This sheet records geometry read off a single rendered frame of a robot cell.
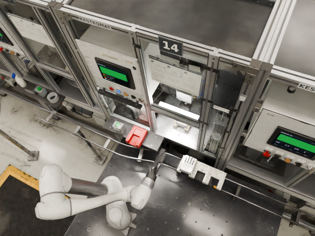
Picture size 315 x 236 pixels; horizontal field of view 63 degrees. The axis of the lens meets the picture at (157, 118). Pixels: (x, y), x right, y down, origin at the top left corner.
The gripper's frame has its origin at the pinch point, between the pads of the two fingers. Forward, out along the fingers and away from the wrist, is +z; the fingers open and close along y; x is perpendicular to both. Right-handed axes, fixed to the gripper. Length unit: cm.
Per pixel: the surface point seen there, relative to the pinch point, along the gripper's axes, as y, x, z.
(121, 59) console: 67, 31, 20
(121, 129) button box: -12.3, 43.0, 9.4
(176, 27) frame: 89, 3, 33
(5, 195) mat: -111, 167, -84
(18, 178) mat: -111, 166, -61
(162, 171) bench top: -44.1, 2.5, -0.1
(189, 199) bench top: -44, -28, -12
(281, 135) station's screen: 53, -63, 18
